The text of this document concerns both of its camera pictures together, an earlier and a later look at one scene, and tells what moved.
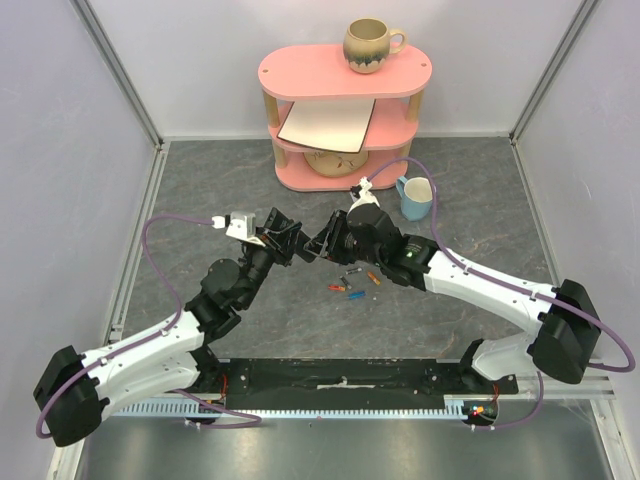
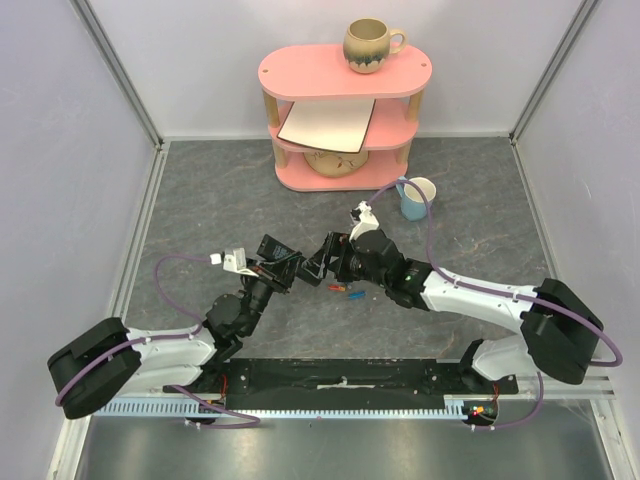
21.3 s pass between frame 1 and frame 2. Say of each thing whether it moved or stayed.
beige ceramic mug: stayed
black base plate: stayed
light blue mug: stayed
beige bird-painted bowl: stayed
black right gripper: moved
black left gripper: moved
